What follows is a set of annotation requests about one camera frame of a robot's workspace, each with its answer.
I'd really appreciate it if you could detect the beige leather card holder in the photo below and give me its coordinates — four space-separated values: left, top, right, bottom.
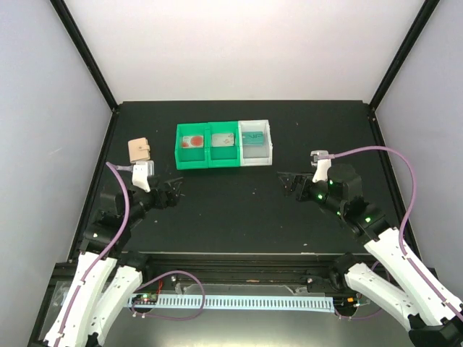
127 137 150 163

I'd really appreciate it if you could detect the small circuit board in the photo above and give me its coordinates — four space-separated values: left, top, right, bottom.
334 296 362 307
131 293 158 305

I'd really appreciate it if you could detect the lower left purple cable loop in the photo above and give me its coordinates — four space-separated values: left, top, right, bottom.
129 270 206 322

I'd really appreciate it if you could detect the left black frame post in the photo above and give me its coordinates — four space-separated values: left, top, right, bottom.
50 0 118 111

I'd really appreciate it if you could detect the black frame post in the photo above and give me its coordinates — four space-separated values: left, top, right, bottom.
369 0 440 111
50 0 118 111

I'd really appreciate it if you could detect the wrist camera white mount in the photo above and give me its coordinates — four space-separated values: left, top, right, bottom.
132 160 155 192
310 150 332 183

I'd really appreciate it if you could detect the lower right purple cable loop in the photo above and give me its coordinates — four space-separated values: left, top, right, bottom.
333 262 390 322

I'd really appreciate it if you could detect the teal VIP card in bin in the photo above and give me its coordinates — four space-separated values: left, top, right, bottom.
242 131 265 146

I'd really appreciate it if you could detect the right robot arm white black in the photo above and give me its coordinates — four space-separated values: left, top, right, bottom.
278 164 462 346

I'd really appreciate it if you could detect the right black frame post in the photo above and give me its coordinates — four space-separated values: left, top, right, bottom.
369 0 440 111

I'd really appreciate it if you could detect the middle green bin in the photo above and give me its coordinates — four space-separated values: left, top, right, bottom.
208 121 241 168

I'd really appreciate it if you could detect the green bin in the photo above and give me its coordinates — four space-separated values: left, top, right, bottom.
174 123 210 170
208 121 241 168

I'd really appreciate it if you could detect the white bin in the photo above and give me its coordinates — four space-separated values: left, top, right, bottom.
238 119 273 166

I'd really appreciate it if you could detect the red white card in bin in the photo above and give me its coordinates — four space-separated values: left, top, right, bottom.
180 135 204 149

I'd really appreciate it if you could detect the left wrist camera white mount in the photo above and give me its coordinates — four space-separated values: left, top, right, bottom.
132 160 155 192

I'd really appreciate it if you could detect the white slotted cable duct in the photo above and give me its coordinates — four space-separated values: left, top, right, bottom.
126 294 334 313

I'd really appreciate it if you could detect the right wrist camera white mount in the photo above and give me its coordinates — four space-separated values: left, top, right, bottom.
310 150 332 183

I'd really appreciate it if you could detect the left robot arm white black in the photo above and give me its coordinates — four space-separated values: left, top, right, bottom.
40 177 183 346

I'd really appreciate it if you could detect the purple cable loop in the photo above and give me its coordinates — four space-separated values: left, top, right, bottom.
333 262 390 322
129 270 206 322

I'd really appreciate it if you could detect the left small circuit board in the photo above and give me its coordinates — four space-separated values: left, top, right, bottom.
131 293 158 305

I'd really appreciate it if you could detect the white grey card in bin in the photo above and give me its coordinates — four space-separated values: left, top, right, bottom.
211 133 235 147

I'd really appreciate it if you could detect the left green bin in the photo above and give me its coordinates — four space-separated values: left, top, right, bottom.
174 123 210 170

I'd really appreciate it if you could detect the right small circuit board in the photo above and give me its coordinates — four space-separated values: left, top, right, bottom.
334 296 362 307

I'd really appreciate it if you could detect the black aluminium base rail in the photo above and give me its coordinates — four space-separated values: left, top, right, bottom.
118 252 353 296

